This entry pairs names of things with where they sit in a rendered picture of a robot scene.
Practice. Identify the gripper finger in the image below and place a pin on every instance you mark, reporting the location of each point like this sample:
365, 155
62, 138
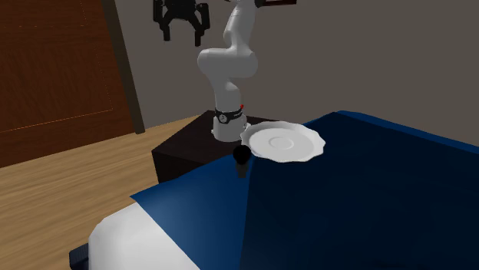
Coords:
166, 31
199, 33

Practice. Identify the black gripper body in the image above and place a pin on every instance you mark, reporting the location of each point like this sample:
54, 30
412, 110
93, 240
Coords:
180, 7

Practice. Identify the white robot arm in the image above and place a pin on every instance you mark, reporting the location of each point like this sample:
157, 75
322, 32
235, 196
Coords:
228, 67

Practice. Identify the dark robot stand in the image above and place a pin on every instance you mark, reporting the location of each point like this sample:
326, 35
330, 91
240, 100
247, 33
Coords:
187, 149

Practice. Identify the brown wooden door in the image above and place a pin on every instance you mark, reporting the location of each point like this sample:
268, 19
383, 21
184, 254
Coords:
52, 74

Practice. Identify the black round-headed object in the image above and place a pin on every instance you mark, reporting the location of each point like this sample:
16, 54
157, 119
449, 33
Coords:
241, 155

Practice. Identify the white scalloped plate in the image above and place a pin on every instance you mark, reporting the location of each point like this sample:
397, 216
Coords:
282, 144

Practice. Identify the bed with blue blanket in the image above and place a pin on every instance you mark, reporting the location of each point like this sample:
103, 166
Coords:
336, 209

